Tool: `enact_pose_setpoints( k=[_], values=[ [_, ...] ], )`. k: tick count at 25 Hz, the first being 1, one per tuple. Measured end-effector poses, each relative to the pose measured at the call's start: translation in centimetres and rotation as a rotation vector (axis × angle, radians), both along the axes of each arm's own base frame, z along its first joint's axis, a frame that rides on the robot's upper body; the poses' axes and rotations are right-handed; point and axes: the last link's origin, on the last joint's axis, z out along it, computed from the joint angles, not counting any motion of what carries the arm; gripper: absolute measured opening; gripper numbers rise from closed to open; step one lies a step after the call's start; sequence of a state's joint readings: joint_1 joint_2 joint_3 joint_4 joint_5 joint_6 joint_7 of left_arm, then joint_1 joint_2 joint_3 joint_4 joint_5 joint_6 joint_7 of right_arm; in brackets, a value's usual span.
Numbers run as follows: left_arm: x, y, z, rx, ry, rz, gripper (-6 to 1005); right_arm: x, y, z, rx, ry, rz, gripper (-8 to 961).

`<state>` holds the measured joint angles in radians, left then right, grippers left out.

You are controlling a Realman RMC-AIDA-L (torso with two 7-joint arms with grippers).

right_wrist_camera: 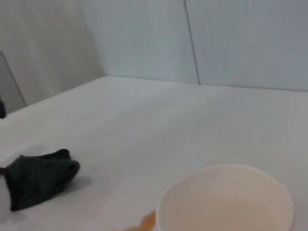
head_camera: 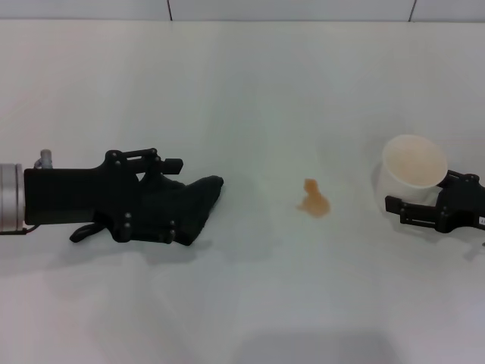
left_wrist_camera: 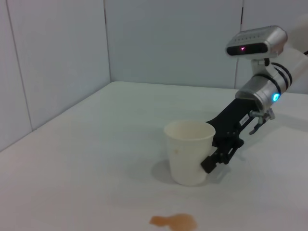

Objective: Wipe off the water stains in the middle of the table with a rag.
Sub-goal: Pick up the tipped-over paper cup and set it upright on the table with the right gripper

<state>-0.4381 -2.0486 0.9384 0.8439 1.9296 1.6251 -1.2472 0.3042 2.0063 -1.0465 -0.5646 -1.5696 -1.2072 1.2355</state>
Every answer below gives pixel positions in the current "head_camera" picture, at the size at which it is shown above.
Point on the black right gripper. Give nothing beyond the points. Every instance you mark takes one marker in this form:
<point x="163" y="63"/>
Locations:
<point x="458" y="206"/>

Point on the silver plug on left gripper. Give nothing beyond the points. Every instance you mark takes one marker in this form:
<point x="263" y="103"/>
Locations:
<point x="45" y="157"/>

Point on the orange liquid stain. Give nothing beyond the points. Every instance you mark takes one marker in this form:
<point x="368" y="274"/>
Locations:
<point x="316" y="203"/>

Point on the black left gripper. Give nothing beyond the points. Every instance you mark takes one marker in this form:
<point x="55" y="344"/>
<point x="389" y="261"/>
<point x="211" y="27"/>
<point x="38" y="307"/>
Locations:
<point x="68" y="193"/>

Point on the white paper cup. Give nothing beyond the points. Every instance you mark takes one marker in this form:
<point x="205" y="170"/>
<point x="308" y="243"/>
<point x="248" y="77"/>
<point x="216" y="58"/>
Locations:
<point x="409" y="167"/>

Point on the dark rag with loop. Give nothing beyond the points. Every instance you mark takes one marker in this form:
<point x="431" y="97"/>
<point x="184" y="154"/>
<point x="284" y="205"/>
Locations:
<point x="199" y="201"/>

